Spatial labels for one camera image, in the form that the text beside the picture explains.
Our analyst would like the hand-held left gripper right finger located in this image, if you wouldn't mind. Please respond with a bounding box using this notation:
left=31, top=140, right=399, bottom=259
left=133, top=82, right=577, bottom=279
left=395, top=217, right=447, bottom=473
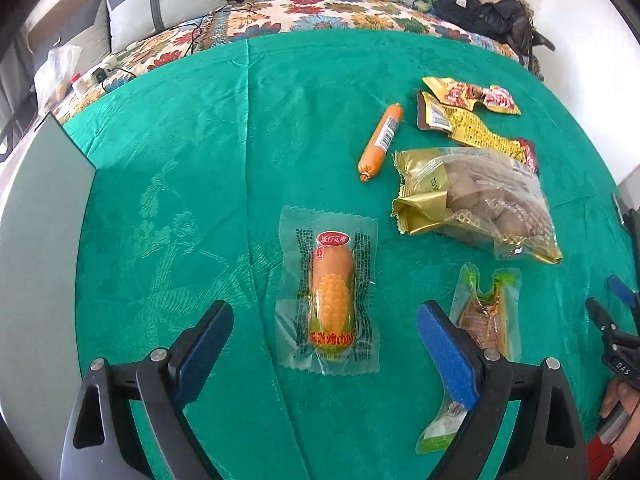
left=416, top=301, right=591, bottom=480

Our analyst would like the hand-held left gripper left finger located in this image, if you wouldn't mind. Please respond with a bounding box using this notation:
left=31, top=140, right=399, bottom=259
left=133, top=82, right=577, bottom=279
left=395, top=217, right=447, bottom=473
left=62, top=300, right=235, bottom=480

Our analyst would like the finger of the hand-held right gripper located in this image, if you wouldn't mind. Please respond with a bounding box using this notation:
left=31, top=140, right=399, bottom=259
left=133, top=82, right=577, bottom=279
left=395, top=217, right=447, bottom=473
left=585, top=297, right=622, bottom=342
left=607, top=275, right=640, bottom=311

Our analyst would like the green-edged brown snack packet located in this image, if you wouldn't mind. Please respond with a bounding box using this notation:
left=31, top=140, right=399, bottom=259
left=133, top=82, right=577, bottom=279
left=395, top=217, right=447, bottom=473
left=416, top=261, right=523, bottom=456

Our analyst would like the clear corn sausage packet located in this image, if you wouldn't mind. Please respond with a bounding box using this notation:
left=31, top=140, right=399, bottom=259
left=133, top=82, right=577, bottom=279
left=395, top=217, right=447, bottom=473
left=274, top=205, right=381, bottom=376

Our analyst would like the gold bag of brown eggs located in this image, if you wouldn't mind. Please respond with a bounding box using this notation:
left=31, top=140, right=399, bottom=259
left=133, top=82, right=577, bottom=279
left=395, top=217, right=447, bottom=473
left=391, top=147, right=563, bottom=265

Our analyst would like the white rectangular box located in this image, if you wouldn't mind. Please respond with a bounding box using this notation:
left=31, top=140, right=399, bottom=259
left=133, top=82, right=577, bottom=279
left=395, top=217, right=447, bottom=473
left=0, top=112, right=97, bottom=480

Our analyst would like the person's right hand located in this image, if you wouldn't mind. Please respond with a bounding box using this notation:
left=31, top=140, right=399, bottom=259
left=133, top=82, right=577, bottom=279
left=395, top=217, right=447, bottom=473
left=599, top=379, right=635, bottom=418

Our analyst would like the yellow snack packet red end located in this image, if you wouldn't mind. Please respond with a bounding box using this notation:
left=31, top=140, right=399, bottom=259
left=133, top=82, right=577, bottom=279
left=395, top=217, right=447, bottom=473
left=416, top=91, right=540, bottom=176

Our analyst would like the orange sausage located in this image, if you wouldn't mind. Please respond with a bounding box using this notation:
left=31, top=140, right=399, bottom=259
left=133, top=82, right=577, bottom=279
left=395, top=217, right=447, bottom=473
left=357, top=103, right=405, bottom=183

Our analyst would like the yellow snack packet figure print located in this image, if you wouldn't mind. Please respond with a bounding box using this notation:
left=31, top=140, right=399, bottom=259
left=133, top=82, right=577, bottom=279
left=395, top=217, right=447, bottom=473
left=421, top=76, right=522, bottom=117

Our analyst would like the brown handbag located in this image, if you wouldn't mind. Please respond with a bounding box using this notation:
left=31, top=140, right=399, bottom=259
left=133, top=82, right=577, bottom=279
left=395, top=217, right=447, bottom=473
left=505, top=10, right=556, bottom=68

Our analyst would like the dark wooden chair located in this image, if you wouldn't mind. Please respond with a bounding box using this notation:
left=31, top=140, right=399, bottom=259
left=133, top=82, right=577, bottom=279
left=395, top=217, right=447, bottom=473
left=0, top=105, right=38, bottom=161

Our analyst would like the white power strip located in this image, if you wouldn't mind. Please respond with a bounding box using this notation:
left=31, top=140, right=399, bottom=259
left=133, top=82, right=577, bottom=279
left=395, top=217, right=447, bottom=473
left=87, top=50, right=133, bottom=86

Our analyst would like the black jacket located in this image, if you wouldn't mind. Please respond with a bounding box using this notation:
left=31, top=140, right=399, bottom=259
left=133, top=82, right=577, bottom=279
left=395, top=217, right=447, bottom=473
left=434, top=0, right=536, bottom=56

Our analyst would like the clear plastic bag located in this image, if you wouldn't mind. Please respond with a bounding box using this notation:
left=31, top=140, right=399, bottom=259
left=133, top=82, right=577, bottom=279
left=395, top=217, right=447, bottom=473
left=34, top=44, right=82, bottom=113

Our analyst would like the floral bed blanket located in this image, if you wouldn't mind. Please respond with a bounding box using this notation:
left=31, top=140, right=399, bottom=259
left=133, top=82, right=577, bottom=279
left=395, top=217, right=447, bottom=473
left=50, top=0, right=543, bottom=126

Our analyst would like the black cable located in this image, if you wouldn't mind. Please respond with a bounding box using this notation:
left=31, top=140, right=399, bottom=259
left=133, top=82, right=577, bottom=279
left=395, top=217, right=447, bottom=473
left=102, top=2, right=256, bottom=91

